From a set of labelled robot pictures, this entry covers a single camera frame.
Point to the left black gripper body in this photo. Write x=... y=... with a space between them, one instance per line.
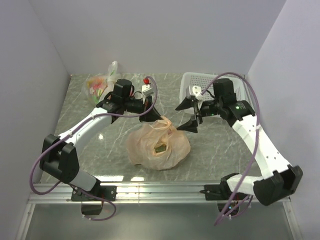
x=138 y=106

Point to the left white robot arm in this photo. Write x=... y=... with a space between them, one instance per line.
x=59 y=156

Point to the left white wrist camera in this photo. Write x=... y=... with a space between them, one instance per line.
x=147 y=88

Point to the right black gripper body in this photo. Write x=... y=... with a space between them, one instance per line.
x=210 y=108

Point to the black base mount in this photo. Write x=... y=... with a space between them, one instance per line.
x=214 y=192
x=105 y=193

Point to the beige plastic bag orange prints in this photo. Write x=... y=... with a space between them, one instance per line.
x=140 y=145

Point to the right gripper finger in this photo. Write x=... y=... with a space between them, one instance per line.
x=186 y=103
x=190 y=126

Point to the clear tied bag of fruits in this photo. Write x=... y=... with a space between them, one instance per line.
x=95 y=88

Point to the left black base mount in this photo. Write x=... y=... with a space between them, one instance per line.
x=105 y=193

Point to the aluminium front rail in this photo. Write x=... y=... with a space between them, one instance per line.
x=135 y=192

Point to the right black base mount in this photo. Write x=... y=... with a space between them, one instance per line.
x=214 y=192

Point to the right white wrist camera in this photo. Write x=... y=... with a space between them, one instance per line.
x=197 y=92

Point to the white perforated plastic basket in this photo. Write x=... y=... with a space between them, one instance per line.
x=240 y=90

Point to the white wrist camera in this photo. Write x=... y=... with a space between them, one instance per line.
x=197 y=92
x=147 y=88

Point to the green netted fake melon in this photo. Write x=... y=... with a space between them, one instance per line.
x=160 y=148

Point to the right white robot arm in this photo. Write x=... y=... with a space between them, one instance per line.
x=279 y=179

